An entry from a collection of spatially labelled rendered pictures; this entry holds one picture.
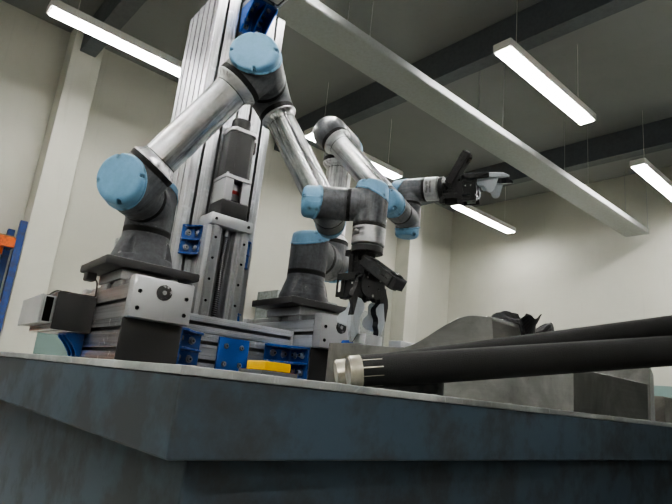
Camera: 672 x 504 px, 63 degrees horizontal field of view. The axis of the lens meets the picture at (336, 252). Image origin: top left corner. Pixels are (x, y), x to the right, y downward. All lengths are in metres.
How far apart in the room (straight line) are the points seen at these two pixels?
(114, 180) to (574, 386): 0.99
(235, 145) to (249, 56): 0.40
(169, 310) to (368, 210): 0.48
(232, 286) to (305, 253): 0.23
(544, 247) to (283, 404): 9.16
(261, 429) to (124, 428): 0.06
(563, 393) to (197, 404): 0.63
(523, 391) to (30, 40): 6.51
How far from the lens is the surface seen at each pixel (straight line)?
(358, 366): 0.48
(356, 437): 0.30
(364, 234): 1.19
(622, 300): 8.71
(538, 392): 0.83
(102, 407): 0.32
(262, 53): 1.36
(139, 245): 1.39
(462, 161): 1.72
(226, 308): 1.59
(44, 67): 6.85
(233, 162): 1.67
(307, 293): 1.59
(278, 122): 1.44
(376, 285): 1.18
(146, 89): 7.19
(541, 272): 9.31
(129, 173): 1.29
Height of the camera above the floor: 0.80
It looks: 14 degrees up
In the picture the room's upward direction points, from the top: 6 degrees clockwise
